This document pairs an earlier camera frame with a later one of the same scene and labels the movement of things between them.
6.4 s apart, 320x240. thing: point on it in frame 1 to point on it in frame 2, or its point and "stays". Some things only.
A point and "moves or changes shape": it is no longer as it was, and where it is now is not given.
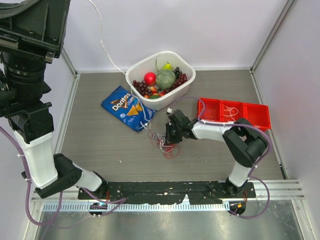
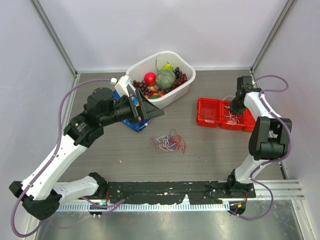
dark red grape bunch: x=142 y=88 stays
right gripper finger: x=169 y=140 to x=235 y=107
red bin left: x=213 y=111 stays
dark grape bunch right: x=181 y=78 stays
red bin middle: x=230 y=111 stays
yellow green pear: x=167 y=67 stays
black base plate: x=167 y=192 stays
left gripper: x=40 y=31 to x=150 y=110
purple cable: x=202 y=113 to x=202 y=114
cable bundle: x=170 y=150 moves or changes shape
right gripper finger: x=178 y=140 to x=241 y=109
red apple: x=150 y=78 stays
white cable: x=116 y=65 to x=228 y=96
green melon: x=165 y=79 stays
